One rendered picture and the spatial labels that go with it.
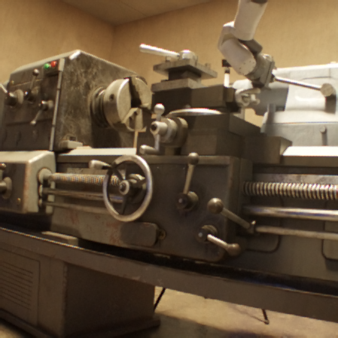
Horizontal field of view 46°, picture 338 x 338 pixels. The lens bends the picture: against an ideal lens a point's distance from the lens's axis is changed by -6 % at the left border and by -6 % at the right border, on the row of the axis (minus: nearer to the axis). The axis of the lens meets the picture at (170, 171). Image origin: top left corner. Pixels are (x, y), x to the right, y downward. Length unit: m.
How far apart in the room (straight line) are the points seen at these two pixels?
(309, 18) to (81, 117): 3.67
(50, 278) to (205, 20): 4.63
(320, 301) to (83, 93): 1.43
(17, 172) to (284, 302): 1.29
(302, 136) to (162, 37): 5.02
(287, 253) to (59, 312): 1.00
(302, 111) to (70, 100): 1.06
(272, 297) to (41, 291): 1.13
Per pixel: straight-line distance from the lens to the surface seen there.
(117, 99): 1.88
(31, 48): 5.93
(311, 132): 1.34
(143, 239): 1.31
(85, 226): 1.78
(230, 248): 1.07
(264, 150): 1.27
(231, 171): 1.16
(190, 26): 5.99
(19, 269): 2.05
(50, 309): 1.88
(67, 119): 1.94
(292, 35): 5.16
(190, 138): 1.24
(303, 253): 1.25
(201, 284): 1.20
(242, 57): 1.20
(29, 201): 1.86
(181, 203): 1.18
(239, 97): 1.34
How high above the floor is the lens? 0.66
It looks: 4 degrees up
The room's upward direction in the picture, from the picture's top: 5 degrees clockwise
